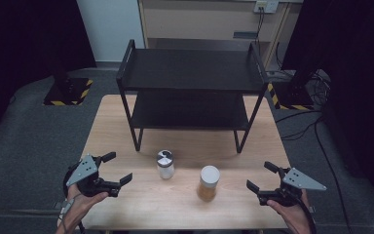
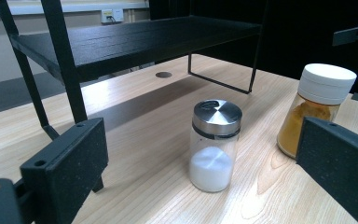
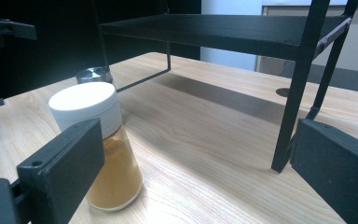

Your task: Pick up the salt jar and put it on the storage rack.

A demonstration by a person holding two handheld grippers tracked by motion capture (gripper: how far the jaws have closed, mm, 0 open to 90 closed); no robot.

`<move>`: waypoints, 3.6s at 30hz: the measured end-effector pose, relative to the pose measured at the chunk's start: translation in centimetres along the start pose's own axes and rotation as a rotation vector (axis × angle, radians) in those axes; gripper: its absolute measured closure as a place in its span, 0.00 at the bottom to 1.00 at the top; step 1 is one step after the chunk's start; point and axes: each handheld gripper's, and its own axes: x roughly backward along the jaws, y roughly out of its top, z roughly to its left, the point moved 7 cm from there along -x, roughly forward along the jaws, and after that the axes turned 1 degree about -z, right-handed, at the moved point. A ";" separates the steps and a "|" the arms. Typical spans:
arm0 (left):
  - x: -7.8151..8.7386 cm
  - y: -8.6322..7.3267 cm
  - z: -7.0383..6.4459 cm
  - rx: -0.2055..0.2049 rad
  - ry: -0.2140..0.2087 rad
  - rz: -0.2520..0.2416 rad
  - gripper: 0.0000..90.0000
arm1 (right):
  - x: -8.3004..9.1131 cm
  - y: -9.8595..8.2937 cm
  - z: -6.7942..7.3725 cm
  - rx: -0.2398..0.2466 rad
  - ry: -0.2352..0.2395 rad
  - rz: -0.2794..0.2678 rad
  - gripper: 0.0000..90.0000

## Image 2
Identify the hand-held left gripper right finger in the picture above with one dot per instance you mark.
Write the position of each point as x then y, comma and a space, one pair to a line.
345, 168

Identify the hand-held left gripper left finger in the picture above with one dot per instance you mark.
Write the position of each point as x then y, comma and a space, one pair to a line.
65, 161

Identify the orange spice jar white lid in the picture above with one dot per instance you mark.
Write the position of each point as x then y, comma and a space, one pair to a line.
323, 84

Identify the glass salt jar metal lid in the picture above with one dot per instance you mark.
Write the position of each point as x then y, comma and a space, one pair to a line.
213, 168

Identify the black two-tier shelf rack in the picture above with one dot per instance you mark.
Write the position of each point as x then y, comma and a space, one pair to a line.
136, 43

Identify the black curtain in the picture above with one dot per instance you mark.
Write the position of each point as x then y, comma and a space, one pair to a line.
292, 37

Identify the dark round table grommet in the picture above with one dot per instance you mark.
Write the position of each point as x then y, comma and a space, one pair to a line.
163, 74

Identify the white wall outlet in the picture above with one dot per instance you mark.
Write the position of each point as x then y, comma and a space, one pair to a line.
112, 15

